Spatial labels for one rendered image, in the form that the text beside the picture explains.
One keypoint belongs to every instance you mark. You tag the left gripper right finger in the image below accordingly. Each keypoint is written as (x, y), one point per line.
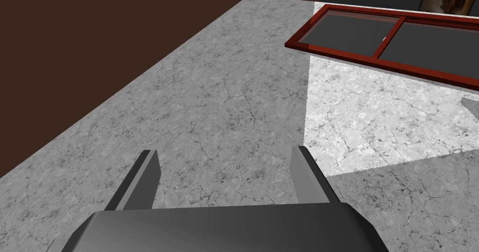
(310, 181)

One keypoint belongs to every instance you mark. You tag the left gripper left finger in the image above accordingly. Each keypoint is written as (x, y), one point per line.
(138, 184)

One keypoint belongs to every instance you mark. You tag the red framed window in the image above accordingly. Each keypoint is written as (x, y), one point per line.
(393, 42)

